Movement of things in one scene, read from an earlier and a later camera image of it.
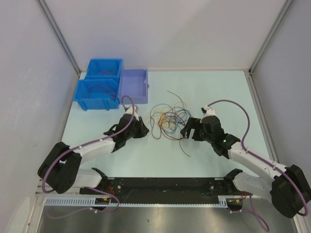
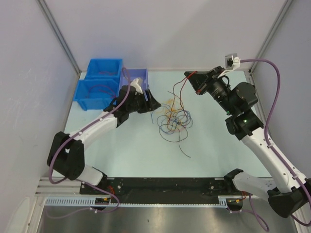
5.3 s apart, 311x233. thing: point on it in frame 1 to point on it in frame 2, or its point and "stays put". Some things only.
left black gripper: (143, 129) to (147, 106)
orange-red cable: (106, 72) stays put
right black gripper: (193, 123) to (198, 78)
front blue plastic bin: (98, 93) stays put
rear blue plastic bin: (104, 69) stays put
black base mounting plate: (162, 190) stays put
